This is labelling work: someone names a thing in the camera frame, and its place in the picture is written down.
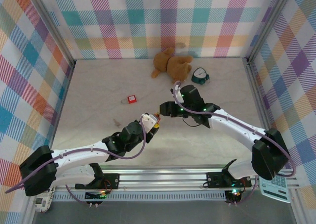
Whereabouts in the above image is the brown teddy bear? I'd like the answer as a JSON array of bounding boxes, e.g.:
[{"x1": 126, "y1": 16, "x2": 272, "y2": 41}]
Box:
[{"x1": 151, "y1": 48, "x2": 194, "y2": 85}]

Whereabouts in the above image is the red square block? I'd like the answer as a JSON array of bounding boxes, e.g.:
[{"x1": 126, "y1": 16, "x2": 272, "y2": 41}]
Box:
[{"x1": 120, "y1": 94, "x2": 138, "y2": 104}]

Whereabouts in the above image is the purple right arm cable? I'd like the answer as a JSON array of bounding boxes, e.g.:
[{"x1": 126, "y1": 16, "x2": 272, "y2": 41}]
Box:
[{"x1": 172, "y1": 81, "x2": 298, "y2": 206}]

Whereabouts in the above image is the aluminium frame post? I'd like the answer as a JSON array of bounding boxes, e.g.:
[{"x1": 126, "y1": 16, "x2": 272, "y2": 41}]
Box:
[
  {"x1": 29, "y1": 0, "x2": 77, "y2": 70},
  {"x1": 246, "y1": 0, "x2": 296, "y2": 64}
]

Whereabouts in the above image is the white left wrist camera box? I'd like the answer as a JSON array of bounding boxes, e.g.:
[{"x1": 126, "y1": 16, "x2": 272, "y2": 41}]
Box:
[{"x1": 139, "y1": 112, "x2": 159, "y2": 134}]

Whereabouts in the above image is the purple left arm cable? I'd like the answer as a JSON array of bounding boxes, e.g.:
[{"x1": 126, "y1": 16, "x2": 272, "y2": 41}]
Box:
[{"x1": 4, "y1": 114, "x2": 151, "y2": 206}]

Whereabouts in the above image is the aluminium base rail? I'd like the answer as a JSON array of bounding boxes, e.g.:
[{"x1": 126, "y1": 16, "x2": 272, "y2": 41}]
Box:
[{"x1": 28, "y1": 164, "x2": 297, "y2": 192}]

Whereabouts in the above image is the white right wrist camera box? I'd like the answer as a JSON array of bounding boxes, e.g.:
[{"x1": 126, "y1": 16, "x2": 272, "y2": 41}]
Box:
[{"x1": 172, "y1": 85, "x2": 185, "y2": 104}]

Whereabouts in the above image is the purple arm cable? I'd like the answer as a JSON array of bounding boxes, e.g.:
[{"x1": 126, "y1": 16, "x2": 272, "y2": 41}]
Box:
[
  {"x1": 172, "y1": 81, "x2": 298, "y2": 206},
  {"x1": 4, "y1": 114, "x2": 151, "y2": 206}
]

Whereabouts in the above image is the light blue calculator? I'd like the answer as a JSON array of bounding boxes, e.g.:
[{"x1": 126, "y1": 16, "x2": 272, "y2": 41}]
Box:
[{"x1": 259, "y1": 174, "x2": 292, "y2": 204}]

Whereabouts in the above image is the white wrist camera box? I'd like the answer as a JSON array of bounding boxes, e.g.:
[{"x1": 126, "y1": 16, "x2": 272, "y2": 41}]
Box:
[
  {"x1": 139, "y1": 112, "x2": 159, "y2": 134},
  {"x1": 172, "y1": 85, "x2": 185, "y2": 104}
]

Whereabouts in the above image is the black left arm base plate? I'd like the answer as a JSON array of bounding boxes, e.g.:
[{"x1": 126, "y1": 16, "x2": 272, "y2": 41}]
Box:
[{"x1": 75, "y1": 172, "x2": 121, "y2": 190}]

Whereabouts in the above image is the white slotted cable duct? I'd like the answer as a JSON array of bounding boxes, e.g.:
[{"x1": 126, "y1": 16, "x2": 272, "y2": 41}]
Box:
[{"x1": 53, "y1": 193, "x2": 227, "y2": 202}]

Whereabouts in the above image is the teal alarm clock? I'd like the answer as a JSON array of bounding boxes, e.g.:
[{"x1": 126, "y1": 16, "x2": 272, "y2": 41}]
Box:
[{"x1": 191, "y1": 67, "x2": 211, "y2": 85}]

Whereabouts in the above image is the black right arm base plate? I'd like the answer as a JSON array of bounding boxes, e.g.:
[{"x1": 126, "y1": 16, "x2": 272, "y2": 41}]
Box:
[{"x1": 206, "y1": 171, "x2": 252, "y2": 189}]

